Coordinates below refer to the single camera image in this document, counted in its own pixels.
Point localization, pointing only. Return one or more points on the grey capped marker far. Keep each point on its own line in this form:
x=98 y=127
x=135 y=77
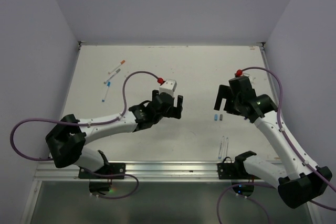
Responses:
x=113 y=74

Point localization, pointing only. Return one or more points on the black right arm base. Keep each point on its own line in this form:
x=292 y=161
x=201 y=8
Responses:
x=229 y=169

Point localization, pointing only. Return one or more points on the orange capped white marker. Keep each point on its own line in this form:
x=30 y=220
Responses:
x=116 y=67

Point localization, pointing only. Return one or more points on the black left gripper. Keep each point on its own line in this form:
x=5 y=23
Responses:
x=174 y=111

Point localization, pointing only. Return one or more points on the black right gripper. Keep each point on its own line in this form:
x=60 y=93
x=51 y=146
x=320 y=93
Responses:
x=225 y=91

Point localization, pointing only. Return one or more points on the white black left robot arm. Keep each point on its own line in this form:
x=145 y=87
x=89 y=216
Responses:
x=67 y=141

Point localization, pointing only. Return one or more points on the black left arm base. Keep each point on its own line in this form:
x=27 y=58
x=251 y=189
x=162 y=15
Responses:
x=96 y=162

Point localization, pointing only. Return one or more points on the aluminium mounting rail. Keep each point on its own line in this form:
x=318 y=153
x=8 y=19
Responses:
x=145 y=171

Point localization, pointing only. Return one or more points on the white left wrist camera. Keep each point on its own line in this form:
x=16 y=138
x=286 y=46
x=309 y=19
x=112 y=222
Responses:
x=168 y=87

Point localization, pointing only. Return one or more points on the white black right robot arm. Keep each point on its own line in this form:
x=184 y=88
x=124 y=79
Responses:
x=301 y=179

